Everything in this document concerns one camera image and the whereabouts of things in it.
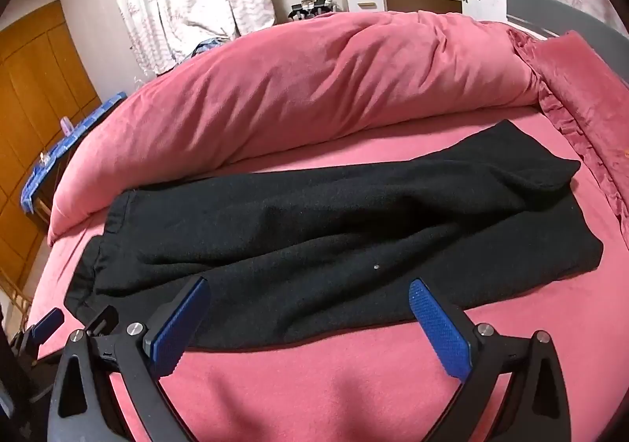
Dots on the white patterned box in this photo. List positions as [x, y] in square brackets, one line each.
[484, 5]

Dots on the blue striped cloth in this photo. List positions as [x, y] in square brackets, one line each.
[204, 48]

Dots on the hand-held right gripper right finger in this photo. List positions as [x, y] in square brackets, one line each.
[440, 329]

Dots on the rattan chair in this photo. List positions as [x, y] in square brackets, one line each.
[12, 294]

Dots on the pink ruffled pillow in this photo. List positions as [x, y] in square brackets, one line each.
[585, 93]

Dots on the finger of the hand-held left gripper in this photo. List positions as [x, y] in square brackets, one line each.
[46, 324]
[103, 319]

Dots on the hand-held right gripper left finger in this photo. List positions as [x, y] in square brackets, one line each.
[172, 329]

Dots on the small clear bottle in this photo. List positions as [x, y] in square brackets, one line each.
[65, 126]

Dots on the black pants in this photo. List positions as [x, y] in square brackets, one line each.
[295, 235]

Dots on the white wooden nightstand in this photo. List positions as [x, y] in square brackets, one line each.
[363, 4]

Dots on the black gadget cluster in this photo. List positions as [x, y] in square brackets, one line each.
[312, 7]

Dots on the pink quilt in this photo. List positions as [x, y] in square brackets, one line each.
[295, 93]

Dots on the wooden wardrobe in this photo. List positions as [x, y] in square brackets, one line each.
[34, 93]

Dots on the grey headboard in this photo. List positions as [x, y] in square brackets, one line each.
[540, 10]

